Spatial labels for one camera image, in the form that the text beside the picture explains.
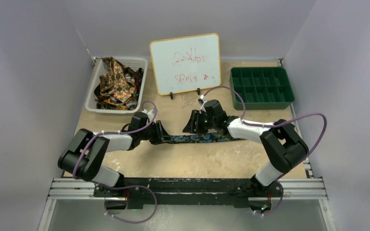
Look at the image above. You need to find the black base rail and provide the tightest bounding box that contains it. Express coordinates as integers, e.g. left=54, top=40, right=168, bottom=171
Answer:
left=94, top=177, right=282, bottom=210

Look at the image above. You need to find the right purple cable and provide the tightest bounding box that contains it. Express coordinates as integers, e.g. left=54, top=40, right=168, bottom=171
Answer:
left=199, top=85, right=328, bottom=218

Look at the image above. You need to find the orange patterned necktie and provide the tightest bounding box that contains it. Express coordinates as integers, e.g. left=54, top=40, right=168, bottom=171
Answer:
left=99, top=57, right=140, bottom=105

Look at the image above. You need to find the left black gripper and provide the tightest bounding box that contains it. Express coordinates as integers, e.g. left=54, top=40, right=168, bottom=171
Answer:
left=139, top=120, right=172, bottom=144

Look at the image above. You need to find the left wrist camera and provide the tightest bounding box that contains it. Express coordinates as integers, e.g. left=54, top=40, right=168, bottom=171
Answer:
left=142, top=108, right=158, bottom=119

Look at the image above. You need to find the blue floral necktie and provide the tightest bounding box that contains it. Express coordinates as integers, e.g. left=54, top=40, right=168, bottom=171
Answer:
left=168, top=132, right=241, bottom=144

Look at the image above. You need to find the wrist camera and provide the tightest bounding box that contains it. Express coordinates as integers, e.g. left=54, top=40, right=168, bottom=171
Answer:
left=198, top=98, right=208, bottom=112
left=142, top=108, right=158, bottom=119

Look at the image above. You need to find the small whiteboard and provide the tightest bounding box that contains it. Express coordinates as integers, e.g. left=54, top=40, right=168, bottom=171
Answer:
left=149, top=33, right=222, bottom=96

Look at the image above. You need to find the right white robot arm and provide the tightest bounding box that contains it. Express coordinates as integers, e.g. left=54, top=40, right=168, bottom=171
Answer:
left=183, top=100, right=309, bottom=196

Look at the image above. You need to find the green compartment tray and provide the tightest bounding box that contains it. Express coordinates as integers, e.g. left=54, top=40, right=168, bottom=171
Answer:
left=229, top=67, right=295, bottom=110

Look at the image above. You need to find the white plastic basket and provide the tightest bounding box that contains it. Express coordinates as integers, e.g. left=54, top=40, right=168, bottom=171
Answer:
left=85, top=56, right=148, bottom=115

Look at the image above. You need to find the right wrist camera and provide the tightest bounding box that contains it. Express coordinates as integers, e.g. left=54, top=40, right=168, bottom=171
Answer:
left=198, top=98, right=208, bottom=112

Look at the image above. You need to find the aluminium frame rail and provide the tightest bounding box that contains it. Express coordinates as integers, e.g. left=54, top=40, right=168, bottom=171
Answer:
left=47, top=178, right=328, bottom=200

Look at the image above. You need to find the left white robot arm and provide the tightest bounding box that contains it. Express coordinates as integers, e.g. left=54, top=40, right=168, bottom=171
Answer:
left=57, top=111, right=173, bottom=197

